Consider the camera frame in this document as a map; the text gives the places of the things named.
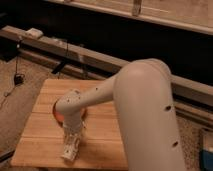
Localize wooden beam rail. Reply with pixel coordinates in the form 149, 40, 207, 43
0, 26, 213, 127

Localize blue box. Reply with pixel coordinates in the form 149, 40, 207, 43
199, 129, 213, 171

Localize orange ceramic bowl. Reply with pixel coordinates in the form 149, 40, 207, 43
52, 100, 87, 127

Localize black cable with plug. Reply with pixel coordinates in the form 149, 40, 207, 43
2, 37, 25, 98

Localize small white block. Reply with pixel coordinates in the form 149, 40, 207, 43
25, 28, 43, 38

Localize wooden board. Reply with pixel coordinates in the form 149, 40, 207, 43
11, 79, 127, 171

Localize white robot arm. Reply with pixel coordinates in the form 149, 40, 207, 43
53, 59, 186, 171

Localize white plastic bottle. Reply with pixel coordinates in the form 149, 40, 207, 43
61, 134, 81, 162

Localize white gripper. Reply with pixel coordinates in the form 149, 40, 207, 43
63, 120, 83, 136

